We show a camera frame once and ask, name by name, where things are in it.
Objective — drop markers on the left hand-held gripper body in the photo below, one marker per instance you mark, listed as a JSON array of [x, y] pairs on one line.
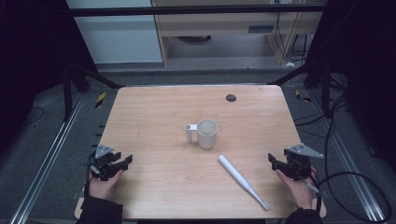
[[103, 161]]

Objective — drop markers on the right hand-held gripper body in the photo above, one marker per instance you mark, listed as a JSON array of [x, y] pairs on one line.
[[299, 164]]

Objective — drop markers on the person's left hand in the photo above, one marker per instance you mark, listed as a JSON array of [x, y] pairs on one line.
[[103, 188]]

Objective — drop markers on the person's right hand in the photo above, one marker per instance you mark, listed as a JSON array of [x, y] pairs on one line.
[[298, 191]]

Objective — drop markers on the white electric toothbrush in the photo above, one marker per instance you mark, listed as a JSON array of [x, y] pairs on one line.
[[239, 178]]

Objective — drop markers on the yellow black floor tape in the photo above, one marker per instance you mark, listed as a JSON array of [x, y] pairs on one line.
[[302, 96], [100, 99]]

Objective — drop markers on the dark round table grommet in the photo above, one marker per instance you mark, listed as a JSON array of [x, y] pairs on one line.
[[231, 98]]

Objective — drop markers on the black metal stand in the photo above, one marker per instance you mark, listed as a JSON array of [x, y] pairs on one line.
[[77, 84], [314, 77]]

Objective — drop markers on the small white floor object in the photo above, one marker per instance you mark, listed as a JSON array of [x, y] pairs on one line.
[[290, 64]]

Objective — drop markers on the white cabinet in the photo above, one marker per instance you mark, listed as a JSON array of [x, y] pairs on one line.
[[118, 37]]

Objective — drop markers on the wooden background desk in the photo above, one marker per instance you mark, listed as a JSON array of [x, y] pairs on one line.
[[218, 25]]

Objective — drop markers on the aluminium floor rail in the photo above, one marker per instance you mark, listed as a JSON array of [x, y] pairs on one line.
[[348, 161], [46, 161]]

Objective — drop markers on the black metal frame bar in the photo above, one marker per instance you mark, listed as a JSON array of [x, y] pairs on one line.
[[193, 10]]

